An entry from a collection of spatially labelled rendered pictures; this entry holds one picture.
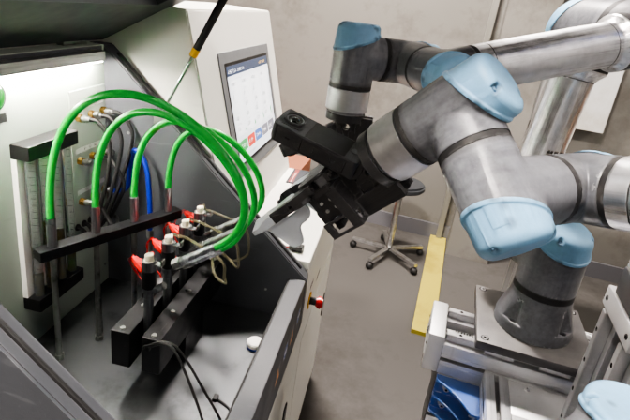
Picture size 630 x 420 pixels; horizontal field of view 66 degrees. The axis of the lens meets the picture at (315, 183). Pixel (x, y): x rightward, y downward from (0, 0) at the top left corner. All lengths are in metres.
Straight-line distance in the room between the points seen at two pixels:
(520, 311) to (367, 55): 0.58
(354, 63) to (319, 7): 2.96
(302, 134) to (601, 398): 0.42
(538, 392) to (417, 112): 0.75
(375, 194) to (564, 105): 0.59
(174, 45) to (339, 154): 0.73
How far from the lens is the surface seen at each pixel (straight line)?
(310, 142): 0.56
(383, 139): 0.53
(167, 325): 1.03
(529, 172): 0.49
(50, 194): 1.02
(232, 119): 1.36
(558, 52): 0.87
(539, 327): 1.07
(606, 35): 0.93
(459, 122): 0.48
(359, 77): 0.84
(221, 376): 1.14
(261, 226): 0.64
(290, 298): 1.17
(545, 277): 1.03
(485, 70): 0.49
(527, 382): 1.14
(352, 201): 0.59
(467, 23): 3.62
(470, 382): 1.15
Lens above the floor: 1.61
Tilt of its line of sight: 20 degrees down
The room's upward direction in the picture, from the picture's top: 8 degrees clockwise
